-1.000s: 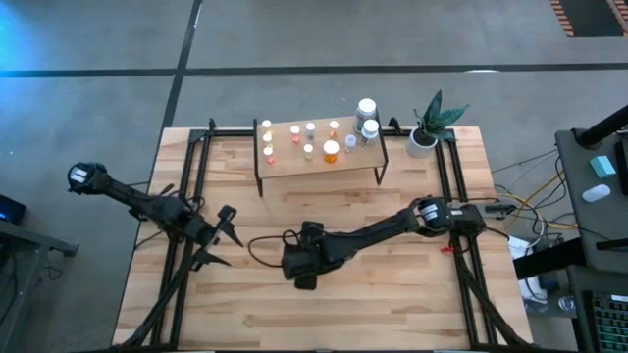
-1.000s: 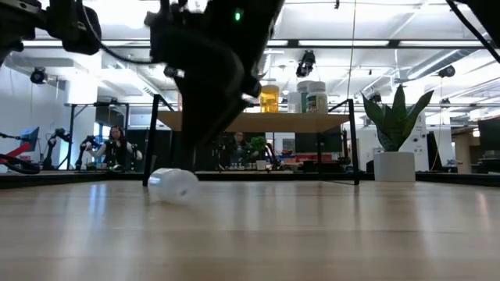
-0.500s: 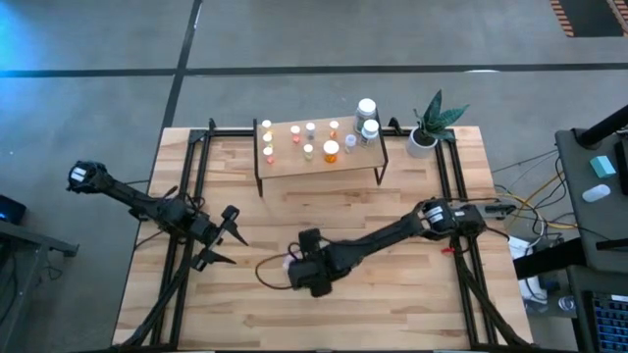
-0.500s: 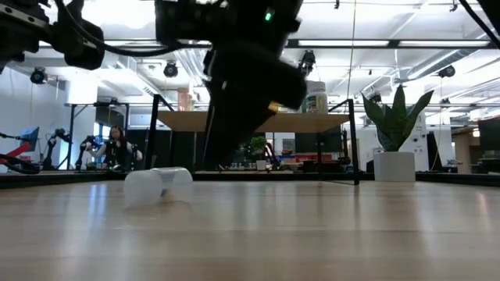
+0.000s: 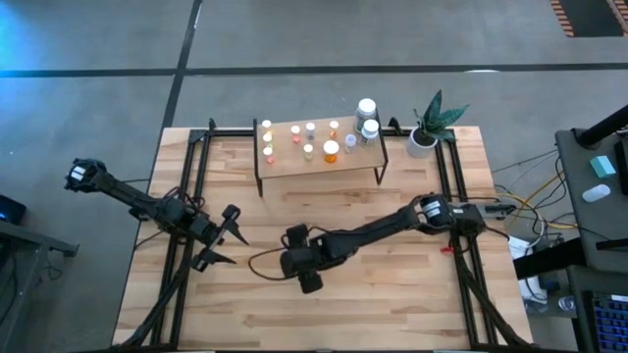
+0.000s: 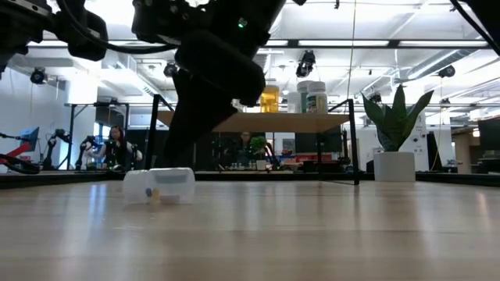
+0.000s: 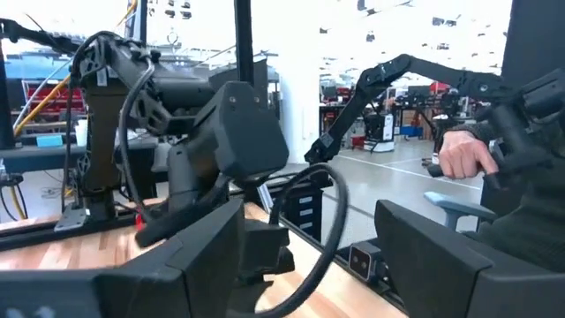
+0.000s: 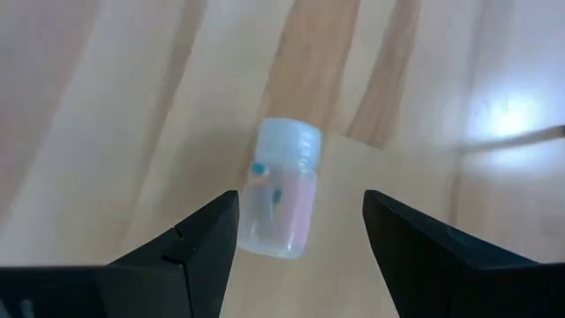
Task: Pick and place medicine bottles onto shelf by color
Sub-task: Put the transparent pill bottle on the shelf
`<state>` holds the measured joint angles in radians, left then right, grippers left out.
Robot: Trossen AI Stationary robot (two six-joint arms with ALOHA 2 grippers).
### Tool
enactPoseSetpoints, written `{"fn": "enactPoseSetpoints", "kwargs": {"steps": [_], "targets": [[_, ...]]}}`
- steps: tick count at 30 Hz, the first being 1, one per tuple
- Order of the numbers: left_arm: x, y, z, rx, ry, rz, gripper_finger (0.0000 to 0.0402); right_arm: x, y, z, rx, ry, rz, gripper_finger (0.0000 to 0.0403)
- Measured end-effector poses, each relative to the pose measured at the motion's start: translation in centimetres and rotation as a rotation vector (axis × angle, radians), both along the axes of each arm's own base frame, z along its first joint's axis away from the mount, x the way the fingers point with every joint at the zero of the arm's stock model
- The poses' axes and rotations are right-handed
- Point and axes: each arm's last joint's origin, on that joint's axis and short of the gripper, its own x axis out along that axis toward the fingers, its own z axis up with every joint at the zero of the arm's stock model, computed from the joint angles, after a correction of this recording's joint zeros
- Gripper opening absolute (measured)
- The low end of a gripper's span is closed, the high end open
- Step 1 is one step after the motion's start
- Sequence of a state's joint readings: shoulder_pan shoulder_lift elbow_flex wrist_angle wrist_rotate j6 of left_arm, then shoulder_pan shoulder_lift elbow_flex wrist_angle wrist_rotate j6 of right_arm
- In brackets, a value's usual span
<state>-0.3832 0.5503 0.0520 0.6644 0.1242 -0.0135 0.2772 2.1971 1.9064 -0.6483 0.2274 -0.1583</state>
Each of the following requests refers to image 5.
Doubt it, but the yellow cable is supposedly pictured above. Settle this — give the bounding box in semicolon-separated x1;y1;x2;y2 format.
504;174;579;230

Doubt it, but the large green-label bottle white cap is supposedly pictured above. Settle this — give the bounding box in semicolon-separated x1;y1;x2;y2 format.
353;97;378;129

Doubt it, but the white box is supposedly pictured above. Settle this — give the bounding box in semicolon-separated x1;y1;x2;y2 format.
507;233;541;315

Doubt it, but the white computer mouse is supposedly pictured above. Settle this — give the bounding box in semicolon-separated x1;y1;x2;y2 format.
582;184;611;203

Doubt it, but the amber bottle white cap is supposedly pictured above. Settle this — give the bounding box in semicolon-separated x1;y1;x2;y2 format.
322;139;340;165

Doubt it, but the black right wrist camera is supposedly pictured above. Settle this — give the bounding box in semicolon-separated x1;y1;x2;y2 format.
297;272;325;295

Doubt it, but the black floor cable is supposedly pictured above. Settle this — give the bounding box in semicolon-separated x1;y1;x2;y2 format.
490;149;558;176

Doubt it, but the snake plant in white pot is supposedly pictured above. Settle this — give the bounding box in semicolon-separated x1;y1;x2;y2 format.
406;89;471;159

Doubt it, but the black mat striped edge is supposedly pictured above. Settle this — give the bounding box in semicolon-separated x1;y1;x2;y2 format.
549;0;628;39

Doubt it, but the wooden shelf black metal frame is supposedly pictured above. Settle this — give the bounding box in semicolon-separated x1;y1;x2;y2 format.
252;115;391;198

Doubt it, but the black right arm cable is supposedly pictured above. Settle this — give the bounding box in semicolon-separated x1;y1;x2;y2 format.
246;246;295;282

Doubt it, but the black device blue light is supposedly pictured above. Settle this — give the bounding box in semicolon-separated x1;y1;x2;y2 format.
0;194;26;227

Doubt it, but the black keyboard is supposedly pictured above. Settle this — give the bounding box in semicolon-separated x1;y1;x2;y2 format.
591;292;628;353

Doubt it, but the black monitor pole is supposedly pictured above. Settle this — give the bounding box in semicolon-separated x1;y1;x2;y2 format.
576;104;628;148

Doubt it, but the black desk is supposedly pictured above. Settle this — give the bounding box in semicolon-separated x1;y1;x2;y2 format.
512;126;628;353

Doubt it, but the black aluminium rig frame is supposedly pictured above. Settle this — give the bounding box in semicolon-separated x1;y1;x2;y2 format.
112;116;536;352

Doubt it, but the white medicine bottle white cap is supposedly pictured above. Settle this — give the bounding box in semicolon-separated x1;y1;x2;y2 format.
360;119;381;149

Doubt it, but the teal box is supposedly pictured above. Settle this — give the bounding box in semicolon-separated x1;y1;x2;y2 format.
589;155;617;179

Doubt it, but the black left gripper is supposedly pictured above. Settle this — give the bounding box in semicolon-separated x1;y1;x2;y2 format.
189;204;250;274

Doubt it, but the grey metal stand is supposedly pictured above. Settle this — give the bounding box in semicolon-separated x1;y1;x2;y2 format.
0;219;79;353

